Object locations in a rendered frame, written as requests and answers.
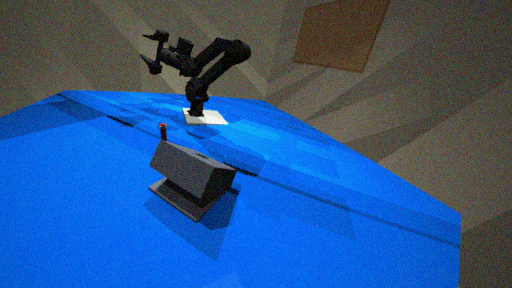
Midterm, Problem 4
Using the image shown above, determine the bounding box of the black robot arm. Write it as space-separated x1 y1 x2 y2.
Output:
165 36 251 117

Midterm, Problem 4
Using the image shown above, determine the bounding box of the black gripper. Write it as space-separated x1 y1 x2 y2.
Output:
139 29 176 75

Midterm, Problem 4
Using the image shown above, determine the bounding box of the dark red peg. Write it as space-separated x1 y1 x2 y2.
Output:
160 123 167 141

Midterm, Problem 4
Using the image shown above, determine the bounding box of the grey sloped panel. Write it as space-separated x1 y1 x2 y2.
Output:
148 139 237 222

